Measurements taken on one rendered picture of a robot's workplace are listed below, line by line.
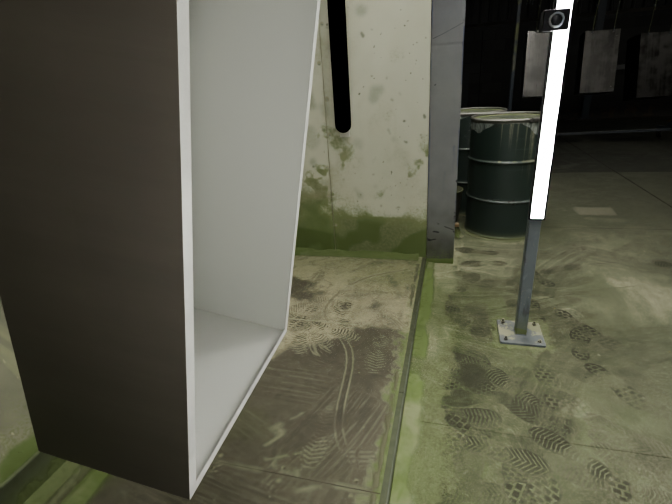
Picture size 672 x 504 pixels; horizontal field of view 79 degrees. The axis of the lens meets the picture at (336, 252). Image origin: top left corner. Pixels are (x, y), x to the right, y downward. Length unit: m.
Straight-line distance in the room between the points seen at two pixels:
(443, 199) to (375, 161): 0.50
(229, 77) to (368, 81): 1.60
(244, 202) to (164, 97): 0.71
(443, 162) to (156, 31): 2.28
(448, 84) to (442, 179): 0.56
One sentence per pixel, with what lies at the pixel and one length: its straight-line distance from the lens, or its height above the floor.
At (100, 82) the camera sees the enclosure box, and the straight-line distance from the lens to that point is 0.63.
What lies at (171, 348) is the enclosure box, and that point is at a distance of 0.73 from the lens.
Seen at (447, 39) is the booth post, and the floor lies 1.38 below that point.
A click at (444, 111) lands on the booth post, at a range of 2.66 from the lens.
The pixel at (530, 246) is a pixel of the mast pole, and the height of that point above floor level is 0.48.
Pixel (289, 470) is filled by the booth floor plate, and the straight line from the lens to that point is 1.53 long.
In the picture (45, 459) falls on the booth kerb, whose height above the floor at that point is 0.13.
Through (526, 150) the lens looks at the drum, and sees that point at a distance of 3.23.
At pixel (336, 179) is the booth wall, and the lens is 2.82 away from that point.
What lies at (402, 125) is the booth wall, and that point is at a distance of 2.68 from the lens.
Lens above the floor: 1.21
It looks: 23 degrees down
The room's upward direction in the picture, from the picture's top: 4 degrees counter-clockwise
